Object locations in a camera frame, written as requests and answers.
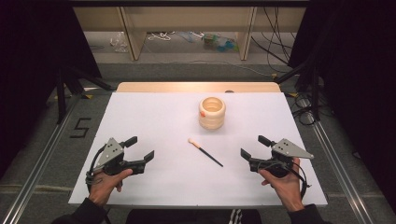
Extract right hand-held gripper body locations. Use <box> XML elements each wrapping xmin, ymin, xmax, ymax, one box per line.
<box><xmin>248</xmin><ymin>138</ymin><xmax>315</xmax><ymax>179</ymax></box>

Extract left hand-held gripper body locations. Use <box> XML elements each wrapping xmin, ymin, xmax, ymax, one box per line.
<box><xmin>92</xmin><ymin>137</ymin><xmax>147</xmax><ymax>176</ymax></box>

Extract black brush with cream tip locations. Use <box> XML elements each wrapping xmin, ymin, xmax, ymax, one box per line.
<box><xmin>187</xmin><ymin>138</ymin><xmax>224</xmax><ymax>168</ymax></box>

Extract cream ribbed pen holder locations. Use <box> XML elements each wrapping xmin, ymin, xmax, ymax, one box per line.
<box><xmin>198</xmin><ymin>96</ymin><xmax>227</xmax><ymax>131</ymax></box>

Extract person's left hand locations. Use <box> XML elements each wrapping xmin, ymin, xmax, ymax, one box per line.
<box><xmin>88</xmin><ymin>168</ymin><xmax>134</xmax><ymax>208</ymax></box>

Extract person's right hand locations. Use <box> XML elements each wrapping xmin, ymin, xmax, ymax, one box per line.
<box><xmin>258</xmin><ymin>157</ymin><xmax>305</xmax><ymax>213</ymax></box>

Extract black metal stand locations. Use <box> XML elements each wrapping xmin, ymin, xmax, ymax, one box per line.
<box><xmin>55</xmin><ymin>65</ymin><xmax>115</xmax><ymax>125</ymax></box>
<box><xmin>273</xmin><ymin>57</ymin><xmax>322</xmax><ymax>123</ymax></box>

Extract clear plastic bag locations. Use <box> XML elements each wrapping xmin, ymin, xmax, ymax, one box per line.
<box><xmin>108</xmin><ymin>31</ymin><xmax>130</xmax><ymax>53</ymax></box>

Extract black curtain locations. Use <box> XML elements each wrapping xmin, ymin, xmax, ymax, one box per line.
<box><xmin>0</xmin><ymin>0</ymin><xmax>103</xmax><ymax>180</ymax></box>
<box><xmin>288</xmin><ymin>0</ymin><xmax>396</xmax><ymax>204</ymax></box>

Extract green and blue plastic items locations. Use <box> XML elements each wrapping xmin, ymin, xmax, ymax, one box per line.
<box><xmin>202</xmin><ymin>32</ymin><xmax>240</xmax><ymax>53</ymax></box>

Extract light wooden shelf unit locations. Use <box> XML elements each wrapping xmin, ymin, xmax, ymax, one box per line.
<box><xmin>72</xmin><ymin>6</ymin><xmax>308</xmax><ymax>62</ymax></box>

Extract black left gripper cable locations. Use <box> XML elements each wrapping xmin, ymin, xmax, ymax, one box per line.
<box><xmin>85</xmin><ymin>144</ymin><xmax>107</xmax><ymax>194</ymax></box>

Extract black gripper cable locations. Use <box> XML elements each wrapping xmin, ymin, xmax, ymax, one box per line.
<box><xmin>85</xmin><ymin>144</ymin><xmax>107</xmax><ymax>194</ymax></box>
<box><xmin>290</xmin><ymin>160</ymin><xmax>313</xmax><ymax>200</ymax></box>

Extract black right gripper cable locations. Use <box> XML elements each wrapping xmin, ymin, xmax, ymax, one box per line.
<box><xmin>290</xmin><ymin>160</ymin><xmax>313</xmax><ymax>200</ymax></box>

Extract coiled black floor cables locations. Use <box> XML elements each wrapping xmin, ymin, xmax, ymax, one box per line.
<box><xmin>290</xmin><ymin>92</ymin><xmax>321</xmax><ymax>127</ymax></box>

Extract aluminium floor rail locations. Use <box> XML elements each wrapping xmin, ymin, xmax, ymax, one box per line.
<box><xmin>297</xmin><ymin>92</ymin><xmax>376</xmax><ymax>224</ymax></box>
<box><xmin>0</xmin><ymin>92</ymin><xmax>82</xmax><ymax>224</ymax></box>

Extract black hanging cables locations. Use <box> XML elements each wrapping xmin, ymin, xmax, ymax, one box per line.
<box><xmin>249</xmin><ymin>6</ymin><xmax>297</xmax><ymax>75</ymax></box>

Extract white rope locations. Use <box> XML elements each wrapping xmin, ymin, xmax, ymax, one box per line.
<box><xmin>147</xmin><ymin>31</ymin><xmax>176</xmax><ymax>42</ymax></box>

